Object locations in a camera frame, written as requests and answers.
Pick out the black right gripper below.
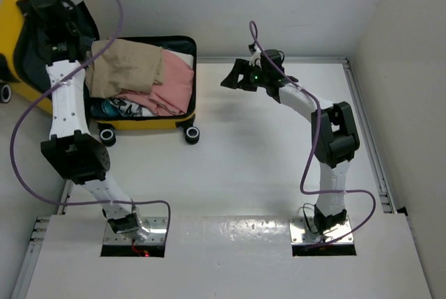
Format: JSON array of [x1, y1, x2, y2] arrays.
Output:
[[222, 59, 269, 92]]

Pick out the cream cloth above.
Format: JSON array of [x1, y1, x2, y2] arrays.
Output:
[[173, 52, 194, 69]]

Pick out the beige garment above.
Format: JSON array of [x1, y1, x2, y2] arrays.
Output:
[[86, 39, 164, 98]]

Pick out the pink garment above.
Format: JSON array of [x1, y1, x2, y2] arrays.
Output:
[[117, 49, 194, 116]]

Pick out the yellow suitcase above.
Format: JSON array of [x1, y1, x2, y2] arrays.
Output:
[[1, 0, 200, 145]]

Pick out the newspaper print cloth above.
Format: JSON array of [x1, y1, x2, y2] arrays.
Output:
[[107, 98, 155, 117]]

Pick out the teal headphones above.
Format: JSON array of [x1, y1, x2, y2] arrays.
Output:
[[90, 99, 121, 119]]

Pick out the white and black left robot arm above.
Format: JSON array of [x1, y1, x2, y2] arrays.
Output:
[[24, 0, 151, 242]]

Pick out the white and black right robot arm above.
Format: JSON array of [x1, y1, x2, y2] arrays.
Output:
[[221, 45, 360, 235]]

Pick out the white front platform board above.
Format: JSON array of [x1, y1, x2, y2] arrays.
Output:
[[27, 215, 430, 298]]

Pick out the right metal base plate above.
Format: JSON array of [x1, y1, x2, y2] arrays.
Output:
[[289, 216, 354, 246]]

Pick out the metal base plate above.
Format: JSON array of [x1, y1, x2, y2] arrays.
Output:
[[102, 217, 167, 245], [289, 216, 354, 246]]

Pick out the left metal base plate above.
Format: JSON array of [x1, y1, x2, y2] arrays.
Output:
[[102, 217, 167, 245]]

